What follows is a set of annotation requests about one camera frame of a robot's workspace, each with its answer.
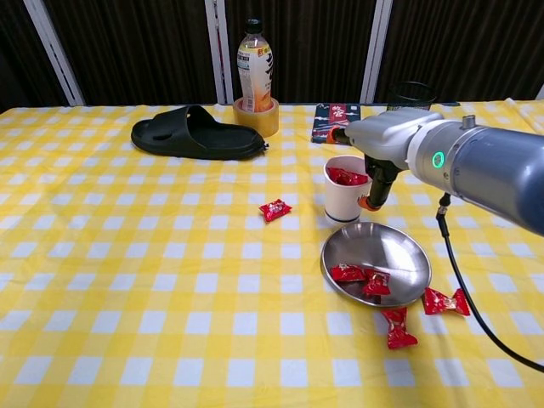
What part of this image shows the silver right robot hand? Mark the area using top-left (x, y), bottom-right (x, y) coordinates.
top-left (326, 106), bottom-right (445, 213)

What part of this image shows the white paper cup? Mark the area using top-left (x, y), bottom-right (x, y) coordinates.
top-left (323, 156), bottom-right (375, 225)

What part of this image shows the silver metal plate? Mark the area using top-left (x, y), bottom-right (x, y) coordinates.
top-left (320, 221), bottom-right (433, 308)

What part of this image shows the black mesh pen holder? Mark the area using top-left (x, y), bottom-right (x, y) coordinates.
top-left (385, 81), bottom-right (438, 114)

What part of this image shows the dark blue printed box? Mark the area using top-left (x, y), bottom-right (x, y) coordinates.
top-left (310, 102), bottom-right (366, 145)

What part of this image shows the dark corrugated partition panel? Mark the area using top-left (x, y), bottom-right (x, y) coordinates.
top-left (42, 0), bottom-right (220, 106)
top-left (224, 0), bottom-right (379, 105)
top-left (376, 0), bottom-right (544, 104)
top-left (0, 0), bottom-right (71, 112)

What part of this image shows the brown packing tape roll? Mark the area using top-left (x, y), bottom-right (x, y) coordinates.
top-left (232, 96), bottom-right (281, 138)

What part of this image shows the drink bottle with orange label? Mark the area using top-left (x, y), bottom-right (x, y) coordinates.
top-left (235, 17), bottom-right (275, 114)

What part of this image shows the black rubber slipper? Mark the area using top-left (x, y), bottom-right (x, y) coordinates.
top-left (130, 105), bottom-right (270, 162)

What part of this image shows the yellow white checkered tablecloth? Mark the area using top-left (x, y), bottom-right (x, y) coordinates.
top-left (0, 97), bottom-right (544, 408)

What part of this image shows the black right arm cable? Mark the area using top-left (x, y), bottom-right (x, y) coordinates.
top-left (436, 192), bottom-right (544, 374)

